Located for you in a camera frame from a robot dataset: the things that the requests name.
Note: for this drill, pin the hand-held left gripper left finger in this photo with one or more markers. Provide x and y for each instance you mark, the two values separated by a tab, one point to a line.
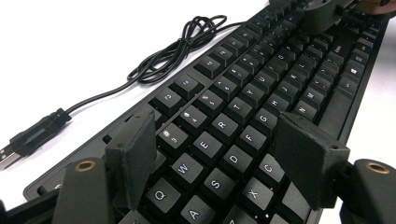
134	155

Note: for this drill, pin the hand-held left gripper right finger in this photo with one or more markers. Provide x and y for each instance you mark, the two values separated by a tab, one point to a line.
311	161

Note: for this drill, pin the black computer keyboard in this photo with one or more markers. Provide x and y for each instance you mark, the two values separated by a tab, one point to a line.
236	109

